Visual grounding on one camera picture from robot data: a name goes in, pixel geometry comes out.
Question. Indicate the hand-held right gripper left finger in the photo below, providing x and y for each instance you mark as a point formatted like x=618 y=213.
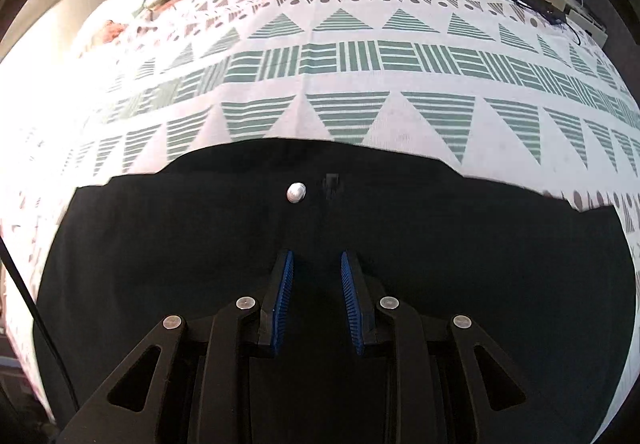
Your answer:
x=282 y=304

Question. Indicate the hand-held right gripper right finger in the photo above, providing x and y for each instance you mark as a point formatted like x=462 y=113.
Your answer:
x=352 y=304

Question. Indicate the black jacket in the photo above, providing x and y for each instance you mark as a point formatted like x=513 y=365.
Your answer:
x=150 y=249

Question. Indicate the patterned bed sheet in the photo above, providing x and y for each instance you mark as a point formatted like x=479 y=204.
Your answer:
x=350 y=74

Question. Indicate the white pillow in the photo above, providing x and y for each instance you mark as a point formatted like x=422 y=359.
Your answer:
x=110 y=24

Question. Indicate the white nightstand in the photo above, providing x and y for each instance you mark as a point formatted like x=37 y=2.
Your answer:
x=580 y=9

